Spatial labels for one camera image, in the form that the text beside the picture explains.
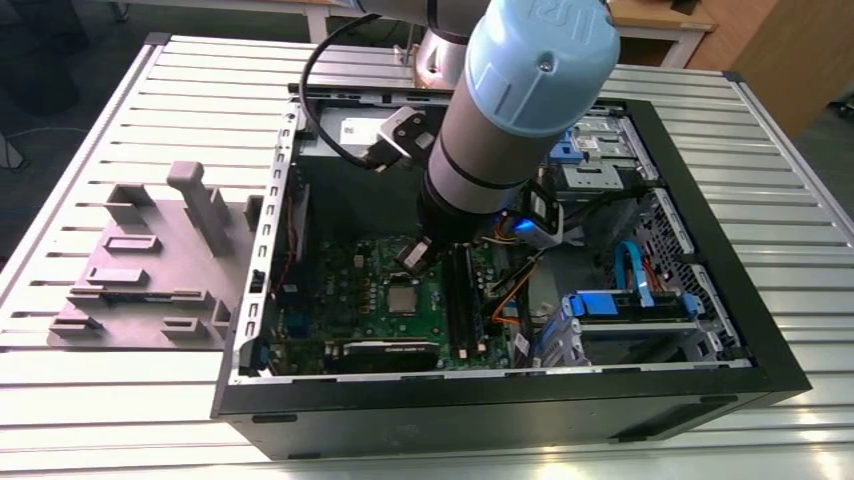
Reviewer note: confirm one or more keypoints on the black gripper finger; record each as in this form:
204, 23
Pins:
420, 256

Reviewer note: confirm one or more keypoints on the silver CPU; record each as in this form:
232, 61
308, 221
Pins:
403, 300

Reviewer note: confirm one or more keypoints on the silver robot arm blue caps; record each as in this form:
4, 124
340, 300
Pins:
480, 165

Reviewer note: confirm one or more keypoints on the CPU socket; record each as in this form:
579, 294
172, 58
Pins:
404, 315

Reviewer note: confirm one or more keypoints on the green motherboard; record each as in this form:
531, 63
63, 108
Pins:
336, 300

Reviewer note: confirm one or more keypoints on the grey power supply unit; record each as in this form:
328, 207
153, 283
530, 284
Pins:
347, 195

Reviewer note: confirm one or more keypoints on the black graphics card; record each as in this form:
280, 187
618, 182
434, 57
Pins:
387, 352

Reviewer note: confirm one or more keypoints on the blue plastic drive latch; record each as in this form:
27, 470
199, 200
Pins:
567, 150

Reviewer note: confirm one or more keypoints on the metal optical drive cage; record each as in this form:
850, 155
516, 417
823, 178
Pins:
594, 175

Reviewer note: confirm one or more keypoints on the hard disk in blue carrier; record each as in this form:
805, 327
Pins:
596, 303

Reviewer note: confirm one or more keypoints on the black PC case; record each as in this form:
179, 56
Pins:
467, 397

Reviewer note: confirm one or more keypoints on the metal disk bay cage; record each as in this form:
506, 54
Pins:
660, 327

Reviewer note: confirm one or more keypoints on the grey parts rack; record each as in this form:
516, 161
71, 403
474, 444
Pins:
173, 280

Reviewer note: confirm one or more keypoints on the wooden cabinet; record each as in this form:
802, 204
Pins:
787, 50

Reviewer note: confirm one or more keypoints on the wooden desk white frame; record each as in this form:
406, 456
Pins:
667, 15

